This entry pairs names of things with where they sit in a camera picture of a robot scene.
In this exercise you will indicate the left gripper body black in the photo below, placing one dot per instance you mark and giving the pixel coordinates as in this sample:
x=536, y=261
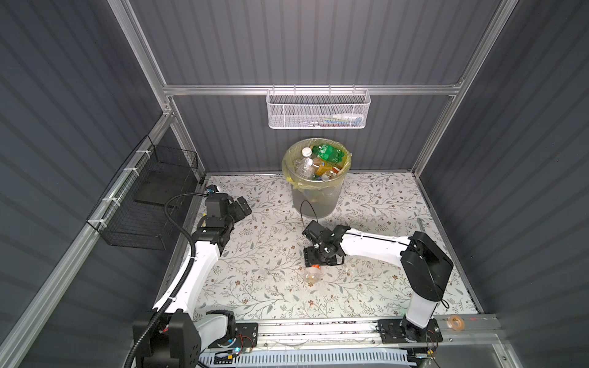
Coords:
x=235, y=208

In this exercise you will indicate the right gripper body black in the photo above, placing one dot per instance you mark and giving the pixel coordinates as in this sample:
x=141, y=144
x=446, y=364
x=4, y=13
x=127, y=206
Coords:
x=317, y=252

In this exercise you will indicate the small orange label bottle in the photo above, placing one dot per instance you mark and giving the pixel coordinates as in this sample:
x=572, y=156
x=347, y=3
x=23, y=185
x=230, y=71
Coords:
x=313, y=274

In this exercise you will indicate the green soda bottle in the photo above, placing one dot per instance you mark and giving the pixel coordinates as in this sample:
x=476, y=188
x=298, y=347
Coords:
x=328, y=153

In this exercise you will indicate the clear bottle red label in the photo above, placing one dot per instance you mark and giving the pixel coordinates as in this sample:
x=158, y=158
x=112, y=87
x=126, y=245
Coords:
x=330, y=174

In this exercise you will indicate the clear bottle green cap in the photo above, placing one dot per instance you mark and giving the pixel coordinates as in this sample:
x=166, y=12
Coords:
x=306, y=168

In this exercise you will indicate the yellow red label bottle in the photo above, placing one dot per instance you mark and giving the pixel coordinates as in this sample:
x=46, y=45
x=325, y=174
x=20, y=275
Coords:
x=322, y=166

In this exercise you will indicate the clear unlabeled bottle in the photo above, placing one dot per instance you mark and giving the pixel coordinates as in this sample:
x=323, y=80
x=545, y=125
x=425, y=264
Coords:
x=307, y=153

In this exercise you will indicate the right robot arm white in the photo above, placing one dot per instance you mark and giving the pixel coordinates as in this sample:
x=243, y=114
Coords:
x=426, y=266

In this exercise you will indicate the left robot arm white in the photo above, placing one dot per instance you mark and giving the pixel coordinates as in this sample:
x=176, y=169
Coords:
x=167, y=335

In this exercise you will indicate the silver mesh waste bin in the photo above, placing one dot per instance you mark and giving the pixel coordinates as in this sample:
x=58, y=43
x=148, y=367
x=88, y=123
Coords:
x=316, y=203

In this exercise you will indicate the yellow plastic bin liner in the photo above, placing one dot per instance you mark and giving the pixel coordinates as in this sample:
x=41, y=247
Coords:
x=293, y=157

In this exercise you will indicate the clear tape roll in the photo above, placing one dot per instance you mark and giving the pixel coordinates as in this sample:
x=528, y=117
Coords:
x=456, y=323

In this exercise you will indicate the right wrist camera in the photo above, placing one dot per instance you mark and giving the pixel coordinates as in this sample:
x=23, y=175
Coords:
x=316, y=233

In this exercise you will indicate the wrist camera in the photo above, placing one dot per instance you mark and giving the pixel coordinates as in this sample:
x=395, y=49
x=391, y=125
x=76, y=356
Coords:
x=316, y=233
x=217, y=203

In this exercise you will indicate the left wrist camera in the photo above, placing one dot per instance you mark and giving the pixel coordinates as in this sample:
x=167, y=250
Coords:
x=217, y=203

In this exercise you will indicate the black wire side basket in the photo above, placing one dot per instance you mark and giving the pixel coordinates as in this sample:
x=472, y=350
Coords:
x=137, y=214

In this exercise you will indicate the white wire wall basket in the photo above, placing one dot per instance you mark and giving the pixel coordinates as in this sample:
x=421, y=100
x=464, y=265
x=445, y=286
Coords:
x=317, y=109

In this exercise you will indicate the white slotted cable duct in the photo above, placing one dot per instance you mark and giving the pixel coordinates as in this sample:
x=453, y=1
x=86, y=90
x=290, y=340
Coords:
x=381, y=357

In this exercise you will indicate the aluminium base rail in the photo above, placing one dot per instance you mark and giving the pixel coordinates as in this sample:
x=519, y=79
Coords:
x=340, y=332

